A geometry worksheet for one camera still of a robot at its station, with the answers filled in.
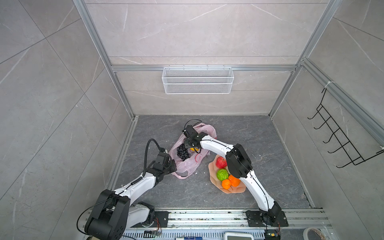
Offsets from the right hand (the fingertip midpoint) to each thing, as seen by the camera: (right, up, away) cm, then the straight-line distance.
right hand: (187, 141), depth 103 cm
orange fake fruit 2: (+27, -20, -24) cm, 41 cm away
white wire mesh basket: (+7, +42, -3) cm, 43 cm away
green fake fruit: (+20, -16, -22) cm, 34 cm away
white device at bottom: (+25, -39, -37) cm, 60 cm away
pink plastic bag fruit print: (+14, +9, -2) cm, 16 cm away
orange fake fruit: (+22, -21, -24) cm, 39 cm away
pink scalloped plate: (+18, -21, -22) cm, 35 cm away
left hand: (-8, -11, -14) cm, 19 cm away
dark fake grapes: (-3, -6, -9) cm, 11 cm away
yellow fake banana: (+4, -3, -12) cm, 14 cm away
